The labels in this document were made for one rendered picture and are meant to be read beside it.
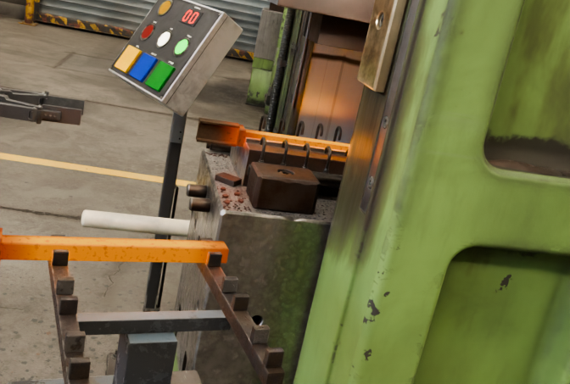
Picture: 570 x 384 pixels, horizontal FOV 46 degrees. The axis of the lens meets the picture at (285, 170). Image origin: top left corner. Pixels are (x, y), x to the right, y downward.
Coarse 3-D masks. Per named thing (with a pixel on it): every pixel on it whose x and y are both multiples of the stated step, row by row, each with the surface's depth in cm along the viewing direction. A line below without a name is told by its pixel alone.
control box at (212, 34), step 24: (168, 0) 189; (144, 24) 192; (168, 24) 184; (192, 24) 176; (216, 24) 170; (144, 48) 185; (168, 48) 178; (192, 48) 171; (216, 48) 172; (120, 72) 187; (192, 72) 170; (168, 96) 169; (192, 96) 173
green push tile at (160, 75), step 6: (162, 66) 174; (168, 66) 172; (156, 72) 174; (162, 72) 172; (168, 72) 171; (150, 78) 175; (156, 78) 173; (162, 78) 171; (168, 78) 171; (150, 84) 173; (156, 84) 172; (162, 84) 170; (156, 90) 170
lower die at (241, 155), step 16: (256, 144) 134; (272, 144) 136; (288, 144) 137; (240, 160) 138; (256, 160) 131; (272, 160) 132; (288, 160) 133; (304, 160) 133; (320, 160) 134; (336, 160) 135; (240, 176) 136; (320, 192) 136; (336, 192) 137
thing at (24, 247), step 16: (0, 240) 84; (16, 240) 86; (32, 240) 87; (48, 240) 88; (64, 240) 89; (80, 240) 90; (96, 240) 91; (112, 240) 92; (128, 240) 93; (144, 240) 94; (160, 240) 95; (176, 240) 96; (192, 240) 97; (0, 256) 84; (16, 256) 86; (32, 256) 86; (48, 256) 87; (80, 256) 89; (96, 256) 90; (112, 256) 90; (128, 256) 91; (144, 256) 92; (160, 256) 93; (176, 256) 94; (192, 256) 95; (224, 256) 97
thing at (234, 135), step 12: (204, 120) 133; (216, 120) 135; (204, 132) 134; (216, 132) 135; (228, 132) 135; (240, 132) 134; (252, 132) 136; (264, 132) 138; (228, 144) 136; (240, 144) 135; (300, 144) 139; (312, 144) 139; (324, 144) 140; (336, 144) 141; (348, 144) 143
